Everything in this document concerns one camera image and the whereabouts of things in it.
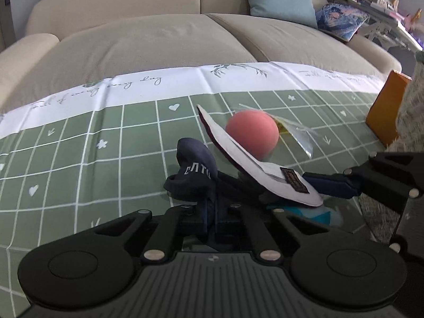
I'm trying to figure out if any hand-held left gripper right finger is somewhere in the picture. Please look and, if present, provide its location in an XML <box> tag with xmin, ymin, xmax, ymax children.
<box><xmin>217</xmin><ymin>202</ymin><xmax>361</xmax><ymax>262</ymax></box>

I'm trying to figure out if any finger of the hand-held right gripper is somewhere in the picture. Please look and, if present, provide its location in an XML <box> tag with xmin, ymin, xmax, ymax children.
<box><xmin>303</xmin><ymin>152</ymin><xmax>424</xmax><ymax>206</ymax></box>

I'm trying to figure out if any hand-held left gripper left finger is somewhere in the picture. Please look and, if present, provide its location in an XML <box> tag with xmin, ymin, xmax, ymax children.
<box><xmin>89</xmin><ymin>205</ymin><xmax>207</xmax><ymax>262</ymax></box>

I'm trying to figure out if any navy sock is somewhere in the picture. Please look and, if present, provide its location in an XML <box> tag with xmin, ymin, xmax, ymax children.
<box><xmin>164</xmin><ymin>138</ymin><xmax>221</xmax><ymax>239</ymax></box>

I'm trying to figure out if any orange cardboard box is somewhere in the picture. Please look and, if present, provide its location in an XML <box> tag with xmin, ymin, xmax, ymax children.
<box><xmin>366</xmin><ymin>70</ymin><xmax>412</xmax><ymax>147</ymax></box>

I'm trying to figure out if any teal knit sock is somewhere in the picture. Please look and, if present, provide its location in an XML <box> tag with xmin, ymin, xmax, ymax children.
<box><xmin>285</xmin><ymin>205</ymin><xmax>332</xmax><ymax>227</ymax></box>

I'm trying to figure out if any clear plastic bag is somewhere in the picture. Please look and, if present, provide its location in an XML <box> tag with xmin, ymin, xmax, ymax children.
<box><xmin>237</xmin><ymin>104</ymin><xmax>319</xmax><ymax>158</ymax></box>

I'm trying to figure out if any green checked tablecloth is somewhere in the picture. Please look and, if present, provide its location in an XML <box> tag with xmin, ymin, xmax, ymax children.
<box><xmin>0</xmin><ymin>61</ymin><xmax>398</xmax><ymax>305</ymax></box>

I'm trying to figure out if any pink ball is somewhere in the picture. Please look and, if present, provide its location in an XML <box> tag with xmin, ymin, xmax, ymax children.
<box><xmin>225</xmin><ymin>111</ymin><xmax>280</xmax><ymax>160</ymax></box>

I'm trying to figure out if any blue patterned book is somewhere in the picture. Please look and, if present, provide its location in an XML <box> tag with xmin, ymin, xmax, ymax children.
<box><xmin>315</xmin><ymin>3</ymin><xmax>370</xmax><ymax>43</ymax></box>

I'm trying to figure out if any white study desk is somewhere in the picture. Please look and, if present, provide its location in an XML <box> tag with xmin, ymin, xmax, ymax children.
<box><xmin>311</xmin><ymin>0</ymin><xmax>424</xmax><ymax>54</ymax></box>

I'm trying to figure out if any beige sofa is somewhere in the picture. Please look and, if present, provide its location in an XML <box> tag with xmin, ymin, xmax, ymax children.
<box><xmin>0</xmin><ymin>0</ymin><xmax>403</xmax><ymax>113</ymax></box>

